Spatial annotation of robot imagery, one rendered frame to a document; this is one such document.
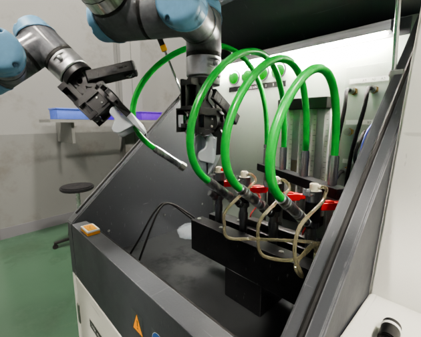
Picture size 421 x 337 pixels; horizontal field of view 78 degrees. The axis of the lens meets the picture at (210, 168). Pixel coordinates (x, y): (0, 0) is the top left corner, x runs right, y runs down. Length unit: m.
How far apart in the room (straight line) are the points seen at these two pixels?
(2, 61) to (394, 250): 0.67
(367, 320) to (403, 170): 0.21
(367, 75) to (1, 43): 0.75
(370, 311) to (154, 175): 0.68
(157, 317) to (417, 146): 0.46
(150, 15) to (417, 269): 0.55
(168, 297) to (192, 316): 0.06
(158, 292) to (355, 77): 0.65
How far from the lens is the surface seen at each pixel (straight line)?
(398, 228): 0.46
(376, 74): 0.75
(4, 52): 0.58
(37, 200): 3.56
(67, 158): 3.58
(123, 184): 0.84
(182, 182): 0.96
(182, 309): 0.44
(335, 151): 0.56
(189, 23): 0.48
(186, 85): 0.56
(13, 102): 3.44
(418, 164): 0.46
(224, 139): 0.40
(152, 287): 0.49
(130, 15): 0.53
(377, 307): 0.45
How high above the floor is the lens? 1.22
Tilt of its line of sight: 10 degrees down
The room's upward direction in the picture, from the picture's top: straight up
